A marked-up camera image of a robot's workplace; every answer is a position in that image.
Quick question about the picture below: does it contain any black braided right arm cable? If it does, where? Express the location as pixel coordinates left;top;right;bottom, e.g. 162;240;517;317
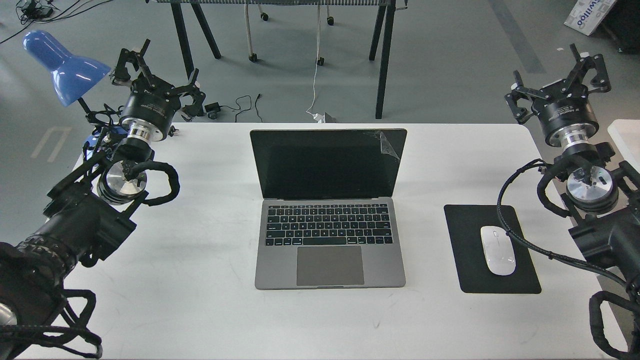
496;159;640;301

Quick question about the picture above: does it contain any black cable bundle on floor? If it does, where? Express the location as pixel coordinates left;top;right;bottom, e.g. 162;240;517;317
0;0;113;45

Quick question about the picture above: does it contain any blue desk lamp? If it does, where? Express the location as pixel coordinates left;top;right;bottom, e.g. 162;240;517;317
22;30;130;153

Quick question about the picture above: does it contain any black power adapter with cable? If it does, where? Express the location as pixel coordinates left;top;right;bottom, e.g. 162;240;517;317
203;93;265;123

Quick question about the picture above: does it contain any grey open laptop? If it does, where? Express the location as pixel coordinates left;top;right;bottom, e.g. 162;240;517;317
250;128;408;290

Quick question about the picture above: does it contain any black mouse pad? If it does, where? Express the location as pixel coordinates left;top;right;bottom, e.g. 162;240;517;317
443;204;542;294

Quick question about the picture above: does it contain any white computer mouse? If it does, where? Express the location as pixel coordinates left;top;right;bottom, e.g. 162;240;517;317
480;225;516;276

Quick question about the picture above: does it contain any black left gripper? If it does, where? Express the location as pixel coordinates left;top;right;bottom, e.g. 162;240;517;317
109;39;206;142

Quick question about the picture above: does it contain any black background table frame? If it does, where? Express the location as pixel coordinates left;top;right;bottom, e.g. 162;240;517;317
161;0;409;120

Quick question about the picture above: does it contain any white hanging cable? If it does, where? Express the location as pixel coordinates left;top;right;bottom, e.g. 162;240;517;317
305;5;338;124

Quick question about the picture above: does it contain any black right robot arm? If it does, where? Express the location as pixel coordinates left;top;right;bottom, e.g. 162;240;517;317
496;44;640;360

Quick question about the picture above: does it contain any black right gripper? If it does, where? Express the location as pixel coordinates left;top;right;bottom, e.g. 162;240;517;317
504;43;612;147

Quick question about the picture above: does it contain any white cardboard box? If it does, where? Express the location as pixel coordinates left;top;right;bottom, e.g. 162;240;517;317
563;0;617;36

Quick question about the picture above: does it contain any white side table corner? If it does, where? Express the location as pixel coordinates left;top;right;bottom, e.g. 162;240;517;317
607;119;640;171

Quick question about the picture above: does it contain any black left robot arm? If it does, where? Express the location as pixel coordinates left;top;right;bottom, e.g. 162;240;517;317
1;30;206;360

